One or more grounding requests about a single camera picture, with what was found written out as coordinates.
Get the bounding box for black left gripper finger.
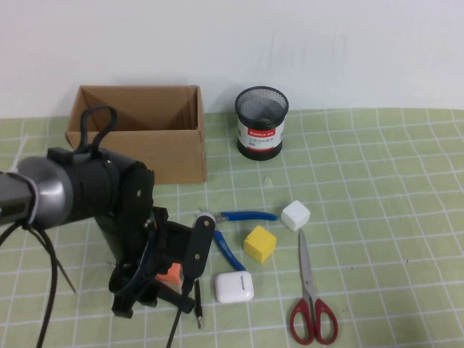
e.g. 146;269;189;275
110;289;136;320

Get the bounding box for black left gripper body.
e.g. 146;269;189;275
108;206;193;304

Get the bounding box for thin black precision screwdriver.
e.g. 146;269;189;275
194;278;204;329

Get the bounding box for blue-handled pliers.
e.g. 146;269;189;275
213;210;279;272

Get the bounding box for red-handled scissors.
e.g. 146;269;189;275
289;228;339;345

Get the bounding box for orange cube block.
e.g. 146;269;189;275
155;263;181;288

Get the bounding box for black zip tie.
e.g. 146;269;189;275
36;226;78;294

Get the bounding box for white earbuds case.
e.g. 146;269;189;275
215;271;255;304

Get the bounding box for brown cardboard box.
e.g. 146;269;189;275
65;85;208;186

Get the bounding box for yellow cube block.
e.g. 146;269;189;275
243;225;278;264

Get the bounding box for white cube block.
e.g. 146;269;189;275
281;199;312;232

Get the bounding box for black mesh pen holder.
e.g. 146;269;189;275
234;86;290;161

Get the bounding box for green checked tablecloth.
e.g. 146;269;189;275
0;107;464;348

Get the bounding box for black looped wrist cable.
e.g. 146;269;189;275
80;104;117;155

